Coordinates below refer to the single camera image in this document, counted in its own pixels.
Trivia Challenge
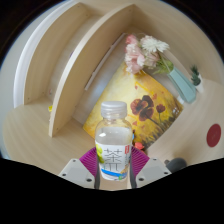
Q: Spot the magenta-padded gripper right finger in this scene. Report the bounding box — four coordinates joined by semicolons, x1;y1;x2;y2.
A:
127;146;172;190

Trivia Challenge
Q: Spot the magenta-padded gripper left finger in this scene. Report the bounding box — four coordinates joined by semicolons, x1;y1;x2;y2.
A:
57;147;101;190

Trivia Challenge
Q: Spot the clear plastic drink bottle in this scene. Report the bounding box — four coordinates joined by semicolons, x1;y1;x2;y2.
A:
94;100;134;182

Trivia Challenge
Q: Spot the grey plastic mug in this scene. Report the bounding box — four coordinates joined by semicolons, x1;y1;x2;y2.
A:
165;157;188;174

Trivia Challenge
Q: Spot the red orange plush toy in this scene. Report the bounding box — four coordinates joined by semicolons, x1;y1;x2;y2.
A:
131;131;146;152

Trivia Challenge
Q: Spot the yellow poppy flower painting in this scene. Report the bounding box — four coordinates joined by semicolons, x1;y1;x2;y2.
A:
82;61;184;151

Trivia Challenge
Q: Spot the flat round red coaster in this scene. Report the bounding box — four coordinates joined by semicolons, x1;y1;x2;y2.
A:
206;123;222;148

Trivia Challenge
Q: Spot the light wooden shelf unit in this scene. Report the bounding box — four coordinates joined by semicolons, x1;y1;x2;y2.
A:
1;0;224;168

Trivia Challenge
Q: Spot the pale green tall vase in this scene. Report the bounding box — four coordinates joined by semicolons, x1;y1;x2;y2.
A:
166;65;198;104

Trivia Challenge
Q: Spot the small potted green plant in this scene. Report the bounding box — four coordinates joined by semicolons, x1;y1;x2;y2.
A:
189;64;205;94

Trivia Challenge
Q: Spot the white light bar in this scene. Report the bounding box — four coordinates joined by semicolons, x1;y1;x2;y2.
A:
83;32;128;92

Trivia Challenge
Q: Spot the pink white flower bouquet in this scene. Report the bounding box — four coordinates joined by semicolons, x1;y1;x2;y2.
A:
124;33;174;76

